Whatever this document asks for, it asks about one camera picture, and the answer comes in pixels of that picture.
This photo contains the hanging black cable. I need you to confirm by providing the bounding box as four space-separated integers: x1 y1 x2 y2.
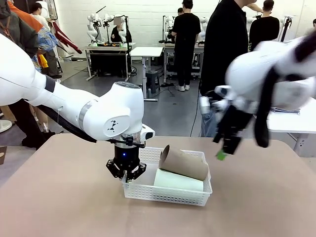
189 83 201 138

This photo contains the yellow and white object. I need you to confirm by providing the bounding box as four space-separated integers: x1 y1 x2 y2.
39 53 49 69

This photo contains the white perforated plastic basket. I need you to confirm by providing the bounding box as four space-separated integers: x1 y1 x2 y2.
121 147 213 207

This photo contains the pale green cup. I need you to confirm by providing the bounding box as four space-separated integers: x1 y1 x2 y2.
153 168 204 193

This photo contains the person in black shirt, jeans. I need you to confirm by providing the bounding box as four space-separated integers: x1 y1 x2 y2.
198 0 249 138

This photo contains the black tripod stand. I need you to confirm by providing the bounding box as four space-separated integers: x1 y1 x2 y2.
280 15 293 43

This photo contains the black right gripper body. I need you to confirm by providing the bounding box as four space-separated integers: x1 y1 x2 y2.
218 104 255 138

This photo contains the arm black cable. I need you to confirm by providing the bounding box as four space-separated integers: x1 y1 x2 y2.
36 104 98 144
253 66 281 149

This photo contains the dark desk with robots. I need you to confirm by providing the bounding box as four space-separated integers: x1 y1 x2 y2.
83 45 132 82

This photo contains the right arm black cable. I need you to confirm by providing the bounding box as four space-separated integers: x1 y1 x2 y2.
253 66 281 149

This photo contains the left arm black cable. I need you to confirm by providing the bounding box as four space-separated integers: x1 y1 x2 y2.
36 104 98 144

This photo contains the figure in dark green jacket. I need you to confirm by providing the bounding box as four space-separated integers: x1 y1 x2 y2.
0 0 54 150

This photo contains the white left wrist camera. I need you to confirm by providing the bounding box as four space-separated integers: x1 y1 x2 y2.
141 124 156 142

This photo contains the person in grey at desk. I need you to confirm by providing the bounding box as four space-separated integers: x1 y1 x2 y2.
305 18 316 38

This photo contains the blue patterned garment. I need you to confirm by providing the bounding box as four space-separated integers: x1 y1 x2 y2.
36 27 59 66

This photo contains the bystander in black, white shoes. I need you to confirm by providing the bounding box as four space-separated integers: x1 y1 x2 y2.
170 0 201 92

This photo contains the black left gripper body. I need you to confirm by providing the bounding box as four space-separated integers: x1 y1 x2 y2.
113 143 141 174

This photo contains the large white side table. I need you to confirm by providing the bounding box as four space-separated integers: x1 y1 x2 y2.
265 107 316 158

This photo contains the white height-adjustable desk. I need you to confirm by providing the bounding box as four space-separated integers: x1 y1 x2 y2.
129 46 164 102

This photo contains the grey plastic stool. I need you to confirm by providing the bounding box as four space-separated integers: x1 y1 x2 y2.
145 70 161 94

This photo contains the brown board piece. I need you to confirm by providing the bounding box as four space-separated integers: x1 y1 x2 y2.
0 146 8 166

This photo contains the bystander in black sweater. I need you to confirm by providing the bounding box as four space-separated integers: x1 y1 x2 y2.
248 0 281 51

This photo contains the brown cup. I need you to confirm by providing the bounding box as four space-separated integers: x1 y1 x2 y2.
158 144 210 182

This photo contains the white round fan base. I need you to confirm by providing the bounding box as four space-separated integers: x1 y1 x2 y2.
0 119 13 134

